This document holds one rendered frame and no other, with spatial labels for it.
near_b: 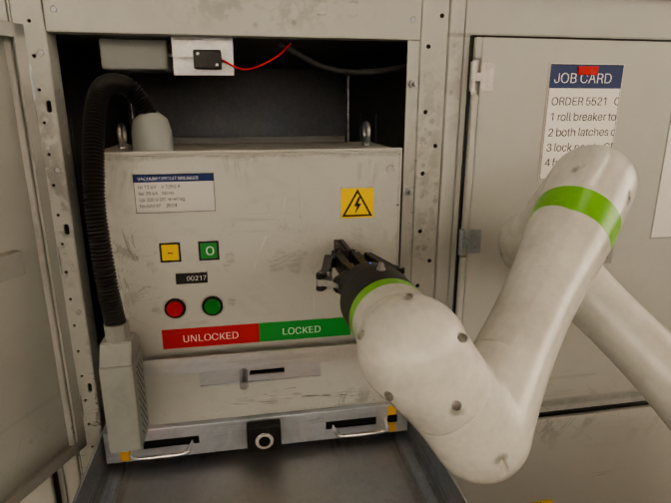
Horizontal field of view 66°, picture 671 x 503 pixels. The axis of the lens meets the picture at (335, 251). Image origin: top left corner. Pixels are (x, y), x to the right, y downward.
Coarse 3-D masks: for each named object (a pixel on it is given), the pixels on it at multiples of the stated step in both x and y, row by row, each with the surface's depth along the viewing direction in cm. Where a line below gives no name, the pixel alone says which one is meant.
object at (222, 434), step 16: (240, 416) 93; (256, 416) 93; (272, 416) 93; (288, 416) 93; (304, 416) 94; (320, 416) 94; (336, 416) 95; (352, 416) 96; (368, 416) 96; (400, 416) 98; (160, 432) 90; (176, 432) 90; (192, 432) 91; (208, 432) 91; (224, 432) 92; (240, 432) 92; (288, 432) 94; (304, 432) 95; (320, 432) 95; (144, 448) 90; (160, 448) 90; (176, 448) 91; (192, 448) 91; (208, 448) 92; (224, 448) 93; (240, 448) 93
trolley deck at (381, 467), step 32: (288, 448) 97; (320, 448) 97; (352, 448) 97; (384, 448) 97; (128, 480) 88; (160, 480) 88; (192, 480) 88; (224, 480) 88; (256, 480) 88; (288, 480) 88; (320, 480) 88; (352, 480) 88; (384, 480) 88
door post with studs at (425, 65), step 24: (432, 0) 88; (432, 24) 89; (408, 48) 90; (432, 48) 90; (408, 72) 91; (432, 72) 91; (408, 96) 92; (432, 96) 93; (408, 120) 93; (432, 120) 94; (408, 144) 95; (432, 144) 95; (408, 168) 96; (432, 168) 96; (408, 192) 96; (432, 192) 97; (408, 216) 98; (432, 216) 99; (408, 240) 100; (432, 240) 100; (408, 264) 101; (432, 264) 101; (432, 288) 103
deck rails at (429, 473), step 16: (400, 432) 101; (416, 432) 95; (96, 448) 86; (400, 448) 96; (416, 448) 95; (96, 464) 85; (112, 464) 92; (416, 464) 92; (432, 464) 87; (96, 480) 85; (112, 480) 88; (416, 480) 88; (432, 480) 88; (448, 480) 80; (80, 496) 77; (96, 496) 84; (112, 496) 84; (432, 496) 84; (448, 496) 81
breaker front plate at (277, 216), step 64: (128, 192) 79; (256, 192) 83; (320, 192) 85; (384, 192) 86; (128, 256) 82; (192, 256) 84; (256, 256) 86; (320, 256) 88; (384, 256) 90; (192, 320) 86; (256, 320) 88; (192, 384) 90; (256, 384) 92; (320, 384) 94
